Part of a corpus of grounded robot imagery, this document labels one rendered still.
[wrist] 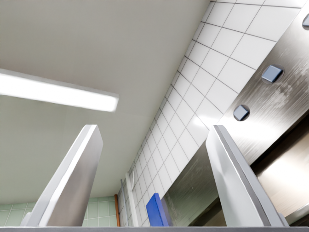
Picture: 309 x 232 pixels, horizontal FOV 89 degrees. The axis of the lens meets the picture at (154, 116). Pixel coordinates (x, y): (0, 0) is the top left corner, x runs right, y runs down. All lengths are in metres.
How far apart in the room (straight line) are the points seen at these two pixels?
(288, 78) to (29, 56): 1.07
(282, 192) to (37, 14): 1.12
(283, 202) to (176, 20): 0.90
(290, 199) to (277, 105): 0.27
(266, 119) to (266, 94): 0.08
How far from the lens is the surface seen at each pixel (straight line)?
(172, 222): 1.03
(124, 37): 0.95
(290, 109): 0.61
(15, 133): 1.31
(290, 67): 0.65
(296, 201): 0.59
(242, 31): 0.81
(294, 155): 0.61
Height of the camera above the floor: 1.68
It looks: 49 degrees up
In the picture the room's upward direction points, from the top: 26 degrees counter-clockwise
